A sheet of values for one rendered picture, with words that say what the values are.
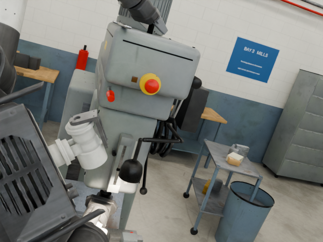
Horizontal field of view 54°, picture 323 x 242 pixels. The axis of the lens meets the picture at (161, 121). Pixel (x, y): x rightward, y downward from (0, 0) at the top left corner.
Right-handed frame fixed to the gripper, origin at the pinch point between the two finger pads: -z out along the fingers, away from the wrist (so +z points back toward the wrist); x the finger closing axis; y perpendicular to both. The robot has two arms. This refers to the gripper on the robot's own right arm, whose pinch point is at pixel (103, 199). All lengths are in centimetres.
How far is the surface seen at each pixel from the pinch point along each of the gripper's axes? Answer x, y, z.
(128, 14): 11, -70, -15
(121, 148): -2.4, -27.8, 12.7
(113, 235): -7.8, 19.0, -6.1
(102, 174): 2.1, -15.4, 10.0
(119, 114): 1.5, -38.0, 9.9
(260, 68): -172, -61, -480
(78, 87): 28, -33, -32
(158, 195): -44, 121, -247
